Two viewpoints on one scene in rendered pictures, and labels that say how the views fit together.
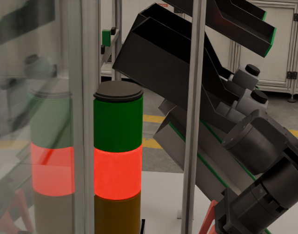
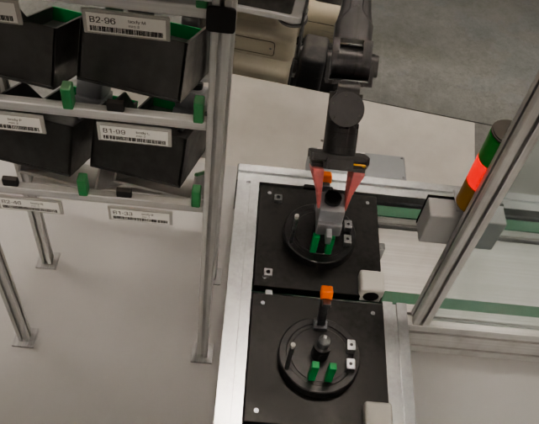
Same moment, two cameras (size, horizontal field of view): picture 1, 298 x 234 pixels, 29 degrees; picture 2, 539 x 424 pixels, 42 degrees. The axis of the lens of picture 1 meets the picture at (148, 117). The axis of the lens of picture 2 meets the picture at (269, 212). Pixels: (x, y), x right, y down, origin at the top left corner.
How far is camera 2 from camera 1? 1.24 m
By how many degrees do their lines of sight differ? 78
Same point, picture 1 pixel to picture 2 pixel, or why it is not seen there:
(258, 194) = (354, 129)
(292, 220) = not seen: hidden behind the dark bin
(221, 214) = (350, 164)
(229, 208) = (348, 156)
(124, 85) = (503, 128)
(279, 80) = not seen: outside the picture
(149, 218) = (50, 298)
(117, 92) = not seen: hidden behind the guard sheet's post
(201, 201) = (17, 241)
